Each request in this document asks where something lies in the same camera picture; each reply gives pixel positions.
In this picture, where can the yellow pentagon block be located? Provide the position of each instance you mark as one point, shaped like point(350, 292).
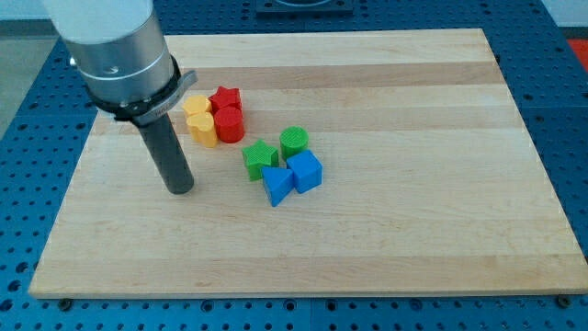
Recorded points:
point(196, 104)

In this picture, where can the red cylinder block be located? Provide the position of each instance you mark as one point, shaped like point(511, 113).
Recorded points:
point(229, 124)

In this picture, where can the red star block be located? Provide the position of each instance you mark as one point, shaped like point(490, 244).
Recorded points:
point(225, 97)

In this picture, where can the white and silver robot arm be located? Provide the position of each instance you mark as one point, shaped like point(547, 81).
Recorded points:
point(120, 51)

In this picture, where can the yellow heart block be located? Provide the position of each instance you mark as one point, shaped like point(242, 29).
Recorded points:
point(202, 129)

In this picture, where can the blue cube block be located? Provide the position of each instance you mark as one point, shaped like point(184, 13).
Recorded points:
point(307, 170)

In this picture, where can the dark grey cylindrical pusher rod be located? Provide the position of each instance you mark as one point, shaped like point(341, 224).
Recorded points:
point(161, 141)

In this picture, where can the light wooden work board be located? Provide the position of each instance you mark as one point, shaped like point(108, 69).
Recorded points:
point(387, 163)

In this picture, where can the green star block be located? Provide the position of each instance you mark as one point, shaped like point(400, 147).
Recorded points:
point(257, 156)

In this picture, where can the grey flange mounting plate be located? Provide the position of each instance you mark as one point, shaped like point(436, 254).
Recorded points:
point(142, 113)

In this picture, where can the green cylinder block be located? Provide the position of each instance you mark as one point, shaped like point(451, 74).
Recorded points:
point(293, 140)

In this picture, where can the blue triangle block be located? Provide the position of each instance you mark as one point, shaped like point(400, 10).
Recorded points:
point(278, 182)

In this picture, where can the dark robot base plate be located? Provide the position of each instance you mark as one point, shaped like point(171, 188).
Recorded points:
point(266, 8)

